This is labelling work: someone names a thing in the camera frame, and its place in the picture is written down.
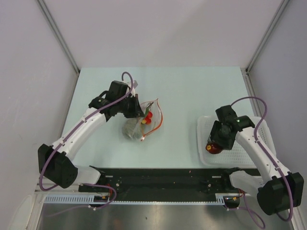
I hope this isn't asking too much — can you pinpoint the purple cable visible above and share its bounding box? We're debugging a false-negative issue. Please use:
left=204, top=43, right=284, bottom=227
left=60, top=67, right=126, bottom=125
left=230, top=96, right=295, bottom=229
left=39, top=71, right=135, bottom=218

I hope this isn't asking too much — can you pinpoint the aluminium frame post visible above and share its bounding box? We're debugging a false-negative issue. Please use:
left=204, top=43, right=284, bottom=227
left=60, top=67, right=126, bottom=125
left=35, top=0, right=80, bottom=72
left=247, top=0, right=292, bottom=70

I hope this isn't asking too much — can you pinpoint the white perforated plastic basket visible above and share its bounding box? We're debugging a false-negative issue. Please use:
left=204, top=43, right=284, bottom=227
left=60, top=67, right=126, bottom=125
left=196, top=115, right=268, bottom=168

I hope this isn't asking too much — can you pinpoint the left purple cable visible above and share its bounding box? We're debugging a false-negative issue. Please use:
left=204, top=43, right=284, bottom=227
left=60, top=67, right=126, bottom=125
left=39, top=71, right=135, bottom=218

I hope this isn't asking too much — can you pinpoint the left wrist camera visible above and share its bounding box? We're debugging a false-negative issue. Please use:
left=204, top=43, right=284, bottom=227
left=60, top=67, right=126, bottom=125
left=133, top=80, right=138, bottom=89

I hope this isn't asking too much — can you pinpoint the fake green melon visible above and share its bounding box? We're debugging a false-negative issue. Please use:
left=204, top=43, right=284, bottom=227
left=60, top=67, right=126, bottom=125
left=122, top=118, right=142, bottom=141

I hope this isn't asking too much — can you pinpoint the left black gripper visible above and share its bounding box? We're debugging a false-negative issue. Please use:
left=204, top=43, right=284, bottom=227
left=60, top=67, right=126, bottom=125
left=117, top=94, right=145, bottom=118

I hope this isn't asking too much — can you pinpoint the clear zip top bag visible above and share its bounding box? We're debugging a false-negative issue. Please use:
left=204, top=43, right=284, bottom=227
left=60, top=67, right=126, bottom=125
left=121, top=98, right=164, bottom=141

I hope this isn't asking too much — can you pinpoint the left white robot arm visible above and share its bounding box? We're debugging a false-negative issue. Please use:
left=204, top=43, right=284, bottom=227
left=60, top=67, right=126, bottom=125
left=38, top=80, right=144, bottom=192

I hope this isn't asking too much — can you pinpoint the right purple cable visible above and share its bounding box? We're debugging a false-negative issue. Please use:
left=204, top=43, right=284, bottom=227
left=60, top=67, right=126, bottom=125
left=230, top=96, right=295, bottom=229

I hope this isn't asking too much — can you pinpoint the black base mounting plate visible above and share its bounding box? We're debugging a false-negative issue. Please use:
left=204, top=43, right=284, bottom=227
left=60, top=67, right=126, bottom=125
left=78, top=168, right=239, bottom=203

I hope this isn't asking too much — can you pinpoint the fake red apple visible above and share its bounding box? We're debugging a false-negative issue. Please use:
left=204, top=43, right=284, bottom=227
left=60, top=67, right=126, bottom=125
left=205, top=142, right=223, bottom=155

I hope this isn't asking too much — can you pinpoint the white slotted cable duct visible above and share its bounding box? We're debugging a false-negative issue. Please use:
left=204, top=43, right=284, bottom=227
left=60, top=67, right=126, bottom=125
left=44, top=193, right=250, bottom=206

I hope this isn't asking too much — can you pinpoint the left aluminium frame post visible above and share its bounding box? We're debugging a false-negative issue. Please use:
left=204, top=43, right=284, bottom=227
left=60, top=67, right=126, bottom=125
left=35, top=0, right=80, bottom=72

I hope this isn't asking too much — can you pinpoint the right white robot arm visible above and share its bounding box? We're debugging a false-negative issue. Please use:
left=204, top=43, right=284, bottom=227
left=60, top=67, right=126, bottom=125
left=205, top=105, right=304, bottom=215

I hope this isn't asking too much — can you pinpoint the right aluminium frame post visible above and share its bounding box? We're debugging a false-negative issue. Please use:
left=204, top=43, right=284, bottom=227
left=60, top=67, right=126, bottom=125
left=247, top=0, right=292, bottom=70

